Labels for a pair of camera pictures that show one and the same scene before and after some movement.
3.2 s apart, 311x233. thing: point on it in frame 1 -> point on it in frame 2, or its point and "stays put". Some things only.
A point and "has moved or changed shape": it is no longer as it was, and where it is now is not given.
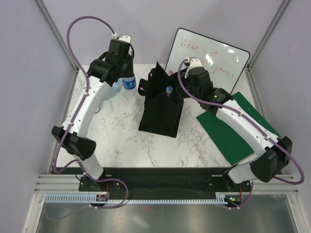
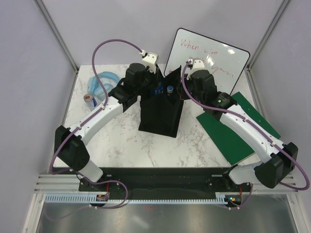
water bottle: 169,89 stays put
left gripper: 130,73 -> 156,77
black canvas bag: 163,102 stays put
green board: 234,144 stays put
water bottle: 129,83 has moved or changed shape
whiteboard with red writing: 225,63 stays put
